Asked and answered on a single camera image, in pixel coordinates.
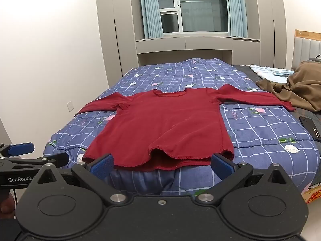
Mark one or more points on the blue-grey curtain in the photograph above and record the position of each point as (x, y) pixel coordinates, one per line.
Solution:
(150, 10)
(235, 7)

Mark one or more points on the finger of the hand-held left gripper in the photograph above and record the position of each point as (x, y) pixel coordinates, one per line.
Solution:
(54, 158)
(21, 148)

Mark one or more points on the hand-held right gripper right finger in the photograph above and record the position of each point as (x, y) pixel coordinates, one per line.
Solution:
(222, 165)

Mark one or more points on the beige wardrobe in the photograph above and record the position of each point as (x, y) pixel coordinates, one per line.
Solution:
(117, 30)
(270, 30)

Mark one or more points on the person's left hand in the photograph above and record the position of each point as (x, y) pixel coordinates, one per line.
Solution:
(5, 207)

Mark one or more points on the black phone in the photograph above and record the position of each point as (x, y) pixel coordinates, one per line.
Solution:
(309, 126)

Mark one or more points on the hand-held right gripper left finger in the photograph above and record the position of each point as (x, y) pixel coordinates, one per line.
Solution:
(103, 164)

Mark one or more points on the grey padded headboard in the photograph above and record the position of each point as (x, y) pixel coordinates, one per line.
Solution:
(306, 50)

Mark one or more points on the red long-sleeved shirt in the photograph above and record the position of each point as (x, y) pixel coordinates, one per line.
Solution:
(163, 120)

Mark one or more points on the orange cardboard box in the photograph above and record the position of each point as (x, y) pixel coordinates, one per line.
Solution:
(314, 193)

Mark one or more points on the light blue cloth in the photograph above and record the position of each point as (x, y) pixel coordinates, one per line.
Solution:
(263, 71)

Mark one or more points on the beige window bench cabinet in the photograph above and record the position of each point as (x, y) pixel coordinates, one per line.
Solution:
(185, 50)

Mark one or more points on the blue plaid floral quilt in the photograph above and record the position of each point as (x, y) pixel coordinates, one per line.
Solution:
(250, 130)

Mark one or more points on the brown garment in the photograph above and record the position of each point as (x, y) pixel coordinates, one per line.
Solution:
(306, 85)

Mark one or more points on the white wall socket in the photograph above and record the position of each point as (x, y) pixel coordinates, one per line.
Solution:
(70, 106)

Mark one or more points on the window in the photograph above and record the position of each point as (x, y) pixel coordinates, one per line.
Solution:
(200, 10)

